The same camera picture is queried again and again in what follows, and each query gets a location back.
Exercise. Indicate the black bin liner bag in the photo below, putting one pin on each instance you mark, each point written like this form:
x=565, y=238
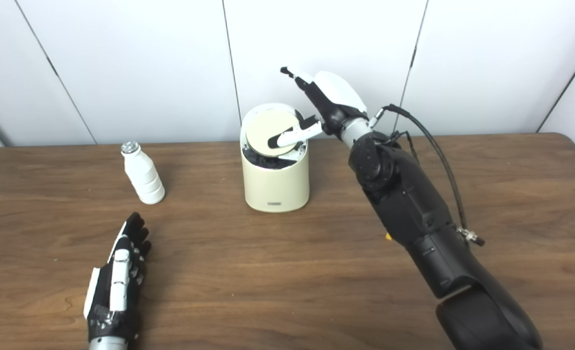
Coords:
x=268, y=162

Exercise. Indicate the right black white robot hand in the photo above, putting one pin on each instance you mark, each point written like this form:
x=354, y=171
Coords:
x=336, y=102

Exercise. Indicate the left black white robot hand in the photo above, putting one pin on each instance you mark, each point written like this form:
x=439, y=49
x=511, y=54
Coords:
x=117, y=282

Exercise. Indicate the cream-colored plastic bin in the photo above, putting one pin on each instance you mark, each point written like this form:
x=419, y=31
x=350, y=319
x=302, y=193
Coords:
x=277, y=187

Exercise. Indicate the cream round bin lid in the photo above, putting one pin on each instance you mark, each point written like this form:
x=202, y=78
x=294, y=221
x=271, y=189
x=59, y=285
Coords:
x=268, y=129

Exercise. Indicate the small white plastic bottle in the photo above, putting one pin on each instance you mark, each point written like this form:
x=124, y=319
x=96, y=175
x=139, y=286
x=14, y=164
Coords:
x=144, y=177

